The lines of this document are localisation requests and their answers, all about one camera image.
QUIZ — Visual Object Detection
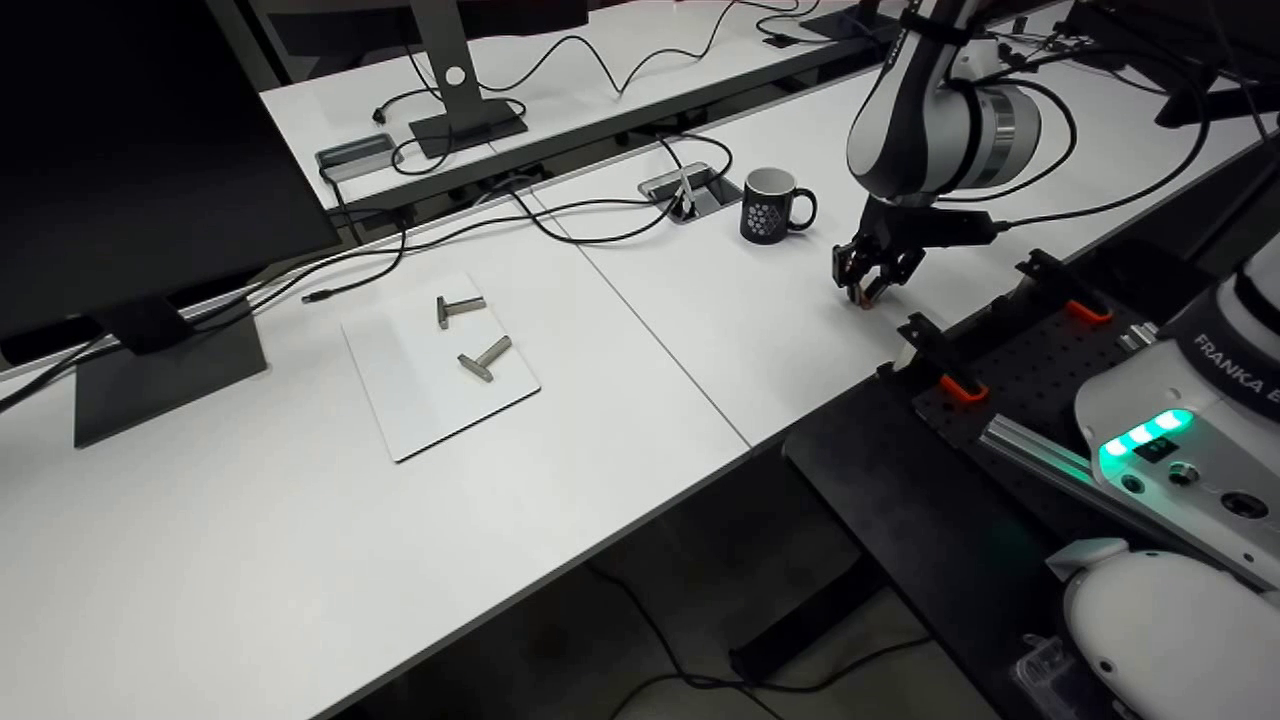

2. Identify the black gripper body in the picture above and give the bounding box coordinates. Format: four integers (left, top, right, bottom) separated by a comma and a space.
848, 191, 939, 274

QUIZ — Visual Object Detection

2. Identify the black clamp with orange handle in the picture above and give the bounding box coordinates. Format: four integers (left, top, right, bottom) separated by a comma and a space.
1012, 243, 1115, 332
893, 307, 995, 411

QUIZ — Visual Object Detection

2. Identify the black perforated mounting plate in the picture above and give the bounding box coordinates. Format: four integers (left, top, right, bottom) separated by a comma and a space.
912, 295, 1163, 453

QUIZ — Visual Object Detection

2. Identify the black monitor stand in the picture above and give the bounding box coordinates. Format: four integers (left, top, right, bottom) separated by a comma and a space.
403, 0, 534, 166

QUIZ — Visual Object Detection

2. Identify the large black monitor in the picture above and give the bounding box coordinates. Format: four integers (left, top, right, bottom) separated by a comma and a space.
0, 0, 344, 453

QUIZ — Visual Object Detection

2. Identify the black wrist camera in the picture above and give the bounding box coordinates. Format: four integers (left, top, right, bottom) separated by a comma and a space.
918, 201, 1009, 253

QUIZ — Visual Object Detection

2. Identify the aluminium rail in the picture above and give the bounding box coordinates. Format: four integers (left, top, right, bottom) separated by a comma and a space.
978, 409, 1112, 493

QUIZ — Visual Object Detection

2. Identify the dark grey docking hub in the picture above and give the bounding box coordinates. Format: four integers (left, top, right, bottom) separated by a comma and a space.
312, 134, 400, 175

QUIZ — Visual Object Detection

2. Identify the grey T-shaped piece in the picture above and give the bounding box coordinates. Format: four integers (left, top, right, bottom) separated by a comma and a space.
433, 288, 491, 332
455, 332, 519, 388

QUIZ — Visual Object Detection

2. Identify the black long cable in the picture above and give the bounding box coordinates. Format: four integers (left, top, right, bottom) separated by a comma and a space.
301, 183, 675, 307

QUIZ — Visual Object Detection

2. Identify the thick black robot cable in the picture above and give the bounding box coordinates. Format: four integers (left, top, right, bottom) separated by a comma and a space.
931, 71, 1219, 240

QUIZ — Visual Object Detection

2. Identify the white flat board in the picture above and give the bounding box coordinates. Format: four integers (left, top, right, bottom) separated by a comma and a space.
335, 270, 547, 468

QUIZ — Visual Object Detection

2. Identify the black floor box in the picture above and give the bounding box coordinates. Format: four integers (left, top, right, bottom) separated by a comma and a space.
723, 566, 884, 688

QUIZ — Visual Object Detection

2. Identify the black looped cable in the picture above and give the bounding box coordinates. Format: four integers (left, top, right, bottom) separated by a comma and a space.
649, 128, 741, 191

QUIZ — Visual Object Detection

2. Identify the black mug with white print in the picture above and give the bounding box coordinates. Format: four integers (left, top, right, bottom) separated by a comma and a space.
737, 166, 819, 250

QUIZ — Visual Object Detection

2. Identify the black equipment stand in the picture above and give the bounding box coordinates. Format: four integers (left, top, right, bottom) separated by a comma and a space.
1066, 0, 1280, 134

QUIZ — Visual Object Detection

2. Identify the grey table cable box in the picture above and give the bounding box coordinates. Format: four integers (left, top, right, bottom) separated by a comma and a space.
635, 157, 746, 226

